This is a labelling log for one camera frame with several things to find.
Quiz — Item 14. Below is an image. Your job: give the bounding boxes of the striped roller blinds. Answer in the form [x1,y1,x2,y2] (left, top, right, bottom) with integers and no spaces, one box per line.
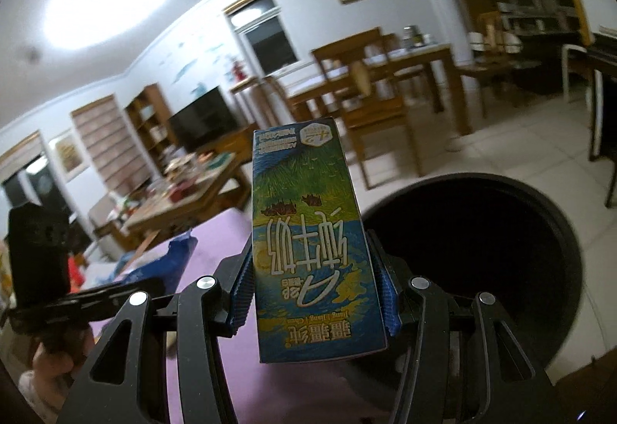
[71,94,156,193]

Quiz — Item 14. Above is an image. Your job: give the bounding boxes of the blue fish wall stickers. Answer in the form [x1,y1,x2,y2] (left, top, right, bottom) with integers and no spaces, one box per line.
[170,37,228,84]

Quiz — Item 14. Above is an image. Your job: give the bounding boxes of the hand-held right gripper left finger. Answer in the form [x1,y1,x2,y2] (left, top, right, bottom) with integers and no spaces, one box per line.
[72,241,256,424]

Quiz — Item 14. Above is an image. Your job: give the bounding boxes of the blue green milk carton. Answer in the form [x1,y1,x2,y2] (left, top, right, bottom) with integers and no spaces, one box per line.
[251,116,390,364]

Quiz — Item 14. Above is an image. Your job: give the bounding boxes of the tall wooden plant stand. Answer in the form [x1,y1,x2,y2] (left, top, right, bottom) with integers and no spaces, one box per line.
[230,77,271,132]

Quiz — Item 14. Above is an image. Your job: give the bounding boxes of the wooden curved-back chair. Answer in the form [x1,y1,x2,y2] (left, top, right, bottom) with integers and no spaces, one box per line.
[263,73,312,128]

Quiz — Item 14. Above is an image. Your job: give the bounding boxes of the blue plastic bag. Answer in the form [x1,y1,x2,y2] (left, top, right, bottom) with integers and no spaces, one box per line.
[116,234,198,294]

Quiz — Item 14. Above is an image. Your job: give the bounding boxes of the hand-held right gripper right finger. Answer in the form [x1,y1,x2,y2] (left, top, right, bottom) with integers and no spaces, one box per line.
[366,231,565,424]

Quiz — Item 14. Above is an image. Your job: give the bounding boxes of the beige armchair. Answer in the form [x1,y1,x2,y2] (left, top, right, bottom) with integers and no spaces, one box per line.
[89,193,132,256]

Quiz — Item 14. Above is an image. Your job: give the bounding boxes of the black flat television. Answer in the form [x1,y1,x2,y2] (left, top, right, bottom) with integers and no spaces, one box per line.
[166,87,242,152]

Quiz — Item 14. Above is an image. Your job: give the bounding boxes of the white framed window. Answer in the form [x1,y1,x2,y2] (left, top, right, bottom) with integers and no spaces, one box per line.
[223,0,300,79]

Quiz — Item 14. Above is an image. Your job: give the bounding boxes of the black round trash bin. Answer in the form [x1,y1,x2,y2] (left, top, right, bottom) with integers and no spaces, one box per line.
[337,171,598,379]

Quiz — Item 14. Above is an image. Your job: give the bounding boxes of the small framed painting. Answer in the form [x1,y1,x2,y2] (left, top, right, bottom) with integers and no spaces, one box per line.
[48,130,88,181]

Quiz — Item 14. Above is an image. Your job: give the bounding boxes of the wooden coffee table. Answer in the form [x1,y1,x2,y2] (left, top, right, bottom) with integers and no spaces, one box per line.
[123,151,252,251]

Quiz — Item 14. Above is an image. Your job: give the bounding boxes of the white standing air conditioner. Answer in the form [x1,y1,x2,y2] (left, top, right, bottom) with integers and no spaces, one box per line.
[415,0,464,68]

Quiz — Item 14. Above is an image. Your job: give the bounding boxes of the wooden frame sofa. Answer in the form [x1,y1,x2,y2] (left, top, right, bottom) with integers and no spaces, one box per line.
[67,251,122,296]

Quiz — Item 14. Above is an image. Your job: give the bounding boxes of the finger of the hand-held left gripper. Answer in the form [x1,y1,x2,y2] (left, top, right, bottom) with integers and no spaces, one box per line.
[12,278,165,326]

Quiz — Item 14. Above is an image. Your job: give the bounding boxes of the wooden bookshelf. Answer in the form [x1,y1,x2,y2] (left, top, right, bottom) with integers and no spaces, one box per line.
[124,84,180,165]

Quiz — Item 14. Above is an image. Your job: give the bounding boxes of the tan hand fan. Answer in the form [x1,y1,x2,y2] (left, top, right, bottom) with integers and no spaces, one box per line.
[351,62,370,95]

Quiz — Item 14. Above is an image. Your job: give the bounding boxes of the person's left hand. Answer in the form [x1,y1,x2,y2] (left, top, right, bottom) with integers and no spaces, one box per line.
[19,337,94,405]

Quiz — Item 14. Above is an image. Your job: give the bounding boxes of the white metal chair frame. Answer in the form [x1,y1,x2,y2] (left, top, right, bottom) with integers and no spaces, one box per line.
[561,43,604,106]

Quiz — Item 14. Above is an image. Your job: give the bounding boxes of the wooden dining table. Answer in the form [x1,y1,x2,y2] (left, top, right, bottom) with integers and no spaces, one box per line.
[284,43,472,136]

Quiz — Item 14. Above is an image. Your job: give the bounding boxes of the purple tablecloth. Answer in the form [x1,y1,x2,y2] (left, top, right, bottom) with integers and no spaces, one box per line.
[91,207,367,424]

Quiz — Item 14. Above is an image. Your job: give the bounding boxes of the wooden slat-back dining chair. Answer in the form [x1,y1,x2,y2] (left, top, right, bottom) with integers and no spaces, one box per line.
[311,29,423,192]

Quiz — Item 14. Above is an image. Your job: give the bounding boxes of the person's left forearm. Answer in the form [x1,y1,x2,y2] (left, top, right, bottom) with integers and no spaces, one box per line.
[17,376,66,424]

